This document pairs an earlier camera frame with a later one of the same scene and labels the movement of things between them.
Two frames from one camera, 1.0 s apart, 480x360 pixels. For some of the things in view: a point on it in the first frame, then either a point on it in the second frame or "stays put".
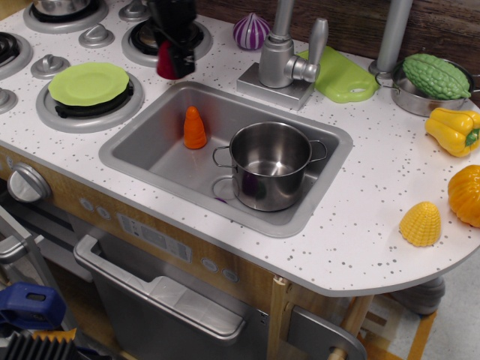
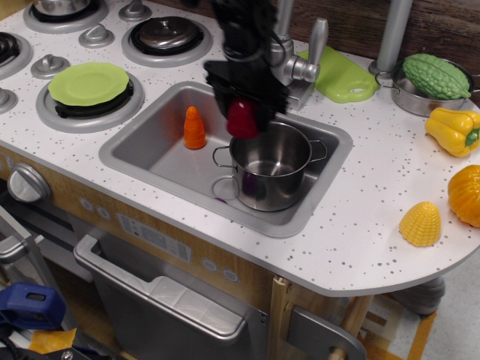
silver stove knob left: x=8 y=101 stays put
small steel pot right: x=406 y=99 stays put
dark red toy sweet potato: x=166 y=67 -> x=244 y=119
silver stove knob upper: x=97 y=37 stays put
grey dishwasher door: x=151 y=309 stays put
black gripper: x=177 y=23 -> x=251 y=78
